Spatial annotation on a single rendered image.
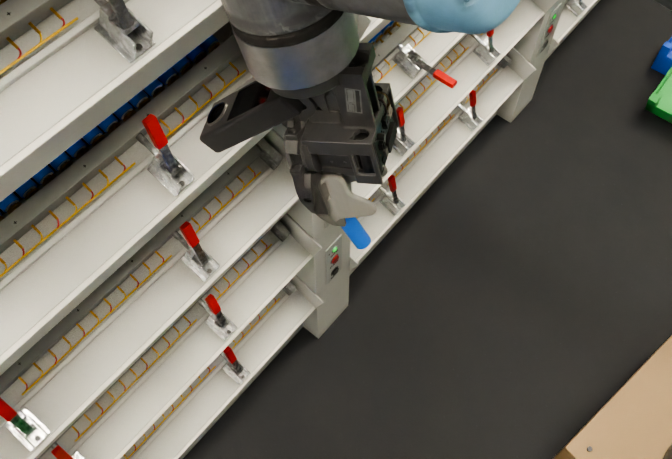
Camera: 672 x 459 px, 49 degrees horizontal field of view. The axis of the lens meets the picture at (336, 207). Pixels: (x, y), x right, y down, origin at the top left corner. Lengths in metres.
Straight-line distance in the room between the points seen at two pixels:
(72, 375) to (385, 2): 0.62
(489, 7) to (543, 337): 1.15
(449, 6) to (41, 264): 0.48
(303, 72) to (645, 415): 0.97
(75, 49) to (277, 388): 0.95
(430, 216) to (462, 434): 0.47
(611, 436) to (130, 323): 0.79
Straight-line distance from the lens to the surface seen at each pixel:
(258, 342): 1.31
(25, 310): 0.74
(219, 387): 1.29
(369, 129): 0.60
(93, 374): 0.91
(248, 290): 1.13
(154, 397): 1.10
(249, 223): 0.96
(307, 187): 0.64
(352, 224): 0.75
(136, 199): 0.77
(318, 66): 0.54
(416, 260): 1.56
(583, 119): 1.85
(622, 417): 1.35
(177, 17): 0.64
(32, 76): 0.62
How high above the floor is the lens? 1.37
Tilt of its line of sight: 58 degrees down
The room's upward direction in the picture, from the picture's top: straight up
